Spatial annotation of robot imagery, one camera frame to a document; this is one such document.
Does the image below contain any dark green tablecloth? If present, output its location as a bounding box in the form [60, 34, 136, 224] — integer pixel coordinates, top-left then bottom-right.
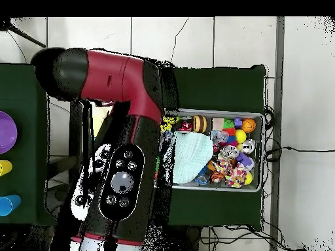
[156, 65, 268, 231]

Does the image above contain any clear mesh bin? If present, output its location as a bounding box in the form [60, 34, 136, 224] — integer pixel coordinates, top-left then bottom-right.
[156, 107, 265, 193]

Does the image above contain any black tripod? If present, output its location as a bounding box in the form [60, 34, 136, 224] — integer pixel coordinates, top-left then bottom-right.
[0, 18, 47, 49]

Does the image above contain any purple plate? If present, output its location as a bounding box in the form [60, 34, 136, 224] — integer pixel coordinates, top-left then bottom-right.
[0, 110, 19, 155]

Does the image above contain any dark green side table cloth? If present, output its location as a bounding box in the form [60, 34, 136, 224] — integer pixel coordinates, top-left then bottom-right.
[0, 62, 58, 227]

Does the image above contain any yellow cheese wedge toy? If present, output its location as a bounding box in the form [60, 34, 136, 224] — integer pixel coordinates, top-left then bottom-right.
[161, 118, 176, 133]

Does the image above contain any yellow cup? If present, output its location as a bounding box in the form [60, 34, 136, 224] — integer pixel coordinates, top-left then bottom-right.
[0, 159, 14, 177]

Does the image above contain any blue cup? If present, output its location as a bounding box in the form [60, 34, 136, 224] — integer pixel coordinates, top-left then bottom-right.
[0, 194, 22, 217]

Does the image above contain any mint green muslin cloth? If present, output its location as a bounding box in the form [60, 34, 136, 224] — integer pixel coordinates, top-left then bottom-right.
[171, 131, 214, 185]

